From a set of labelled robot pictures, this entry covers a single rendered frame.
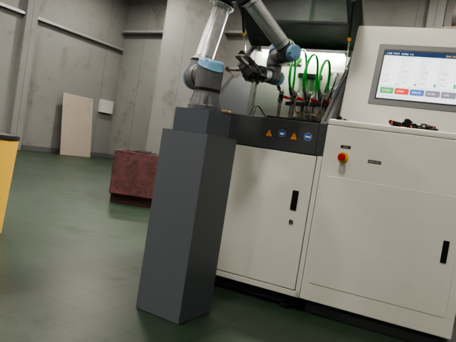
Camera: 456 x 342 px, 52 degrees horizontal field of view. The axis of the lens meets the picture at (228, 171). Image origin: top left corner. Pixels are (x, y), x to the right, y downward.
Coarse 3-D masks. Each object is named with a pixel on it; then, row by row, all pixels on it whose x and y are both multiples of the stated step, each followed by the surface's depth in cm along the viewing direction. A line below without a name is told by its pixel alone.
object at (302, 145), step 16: (224, 112) 255; (240, 128) 251; (256, 128) 247; (272, 128) 244; (288, 128) 240; (304, 128) 237; (240, 144) 251; (256, 144) 247; (272, 144) 244; (288, 144) 240; (304, 144) 237
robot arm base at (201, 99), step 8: (200, 88) 202; (208, 88) 201; (192, 96) 204; (200, 96) 201; (208, 96) 202; (216, 96) 203; (192, 104) 202; (200, 104) 200; (208, 104) 202; (216, 104) 203
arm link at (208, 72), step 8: (200, 64) 202; (208, 64) 201; (216, 64) 202; (192, 72) 210; (200, 72) 202; (208, 72) 201; (216, 72) 202; (192, 80) 211; (200, 80) 202; (208, 80) 201; (216, 80) 202; (216, 88) 203
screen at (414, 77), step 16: (384, 48) 254; (400, 48) 250; (416, 48) 247; (432, 48) 244; (448, 48) 241; (384, 64) 251; (400, 64) 248; (416, 64) 245; (432, 64) 242; (448, 64) 239; (384, 80) 249; (400, 80) 246; (416, 80) 243; (432, 80) 240; (448, 80) 237; (384, 96) 247; (400, 96) 244; (416, 96) 241; (432, 96) 238; (448, 96) 235
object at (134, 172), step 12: (120, 156) 501; (132, 156) 502; (144, 156) 503; (156, 156) 504; (120, 168) 502; (132, 168) 503; (144, 168) 504; (156, 168) 504; (120, 180) 502; (132, 180) 503; (144, 180) 504; (120, 192) 503; (132, 192) 504; (144, 192) 505; (132, 204) 513; (144, 204) 514
